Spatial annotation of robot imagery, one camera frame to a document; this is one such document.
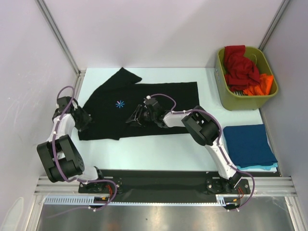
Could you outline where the black t shirt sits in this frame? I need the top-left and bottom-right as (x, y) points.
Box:
(78, 68), (199, 141)

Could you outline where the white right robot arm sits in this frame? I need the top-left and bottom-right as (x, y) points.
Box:
(126, 104), (242, 193)

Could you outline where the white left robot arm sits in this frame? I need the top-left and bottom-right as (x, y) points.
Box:
(37, 107), (106, 193)

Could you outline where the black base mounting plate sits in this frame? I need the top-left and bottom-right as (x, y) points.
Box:
(78, 169), (251, 202)

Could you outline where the green plastic basket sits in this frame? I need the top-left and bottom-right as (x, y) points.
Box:
(215, 45), (278, 111)

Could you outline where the red t shirt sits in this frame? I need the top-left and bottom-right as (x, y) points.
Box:
(224, 45), (260, 92)

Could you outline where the folded dark blue t shirt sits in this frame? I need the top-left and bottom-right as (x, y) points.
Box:
(223, 124), (278, 167)

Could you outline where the orange t shirt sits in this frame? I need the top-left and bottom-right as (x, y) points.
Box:
(243, 74), (274, 96)

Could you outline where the folded light blue t shirt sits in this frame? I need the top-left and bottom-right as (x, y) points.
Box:
(236, 163), (278, 172)

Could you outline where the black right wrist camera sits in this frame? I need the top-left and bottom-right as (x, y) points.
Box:
(143, 95), (162, 112)

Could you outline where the aluminium frame post left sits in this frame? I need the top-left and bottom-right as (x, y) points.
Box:
(35, 0), (81, 76)

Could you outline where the aluminium frame post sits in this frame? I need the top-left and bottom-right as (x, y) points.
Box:
(35, 0), (81, 76)
(258, 0), (293, 51)

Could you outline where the white slotted cable duct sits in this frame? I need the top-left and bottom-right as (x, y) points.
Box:
(44, 195), (240, 207)

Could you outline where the aluminium frame post right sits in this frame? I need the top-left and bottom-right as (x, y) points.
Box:
(258, 0), (293, 51)

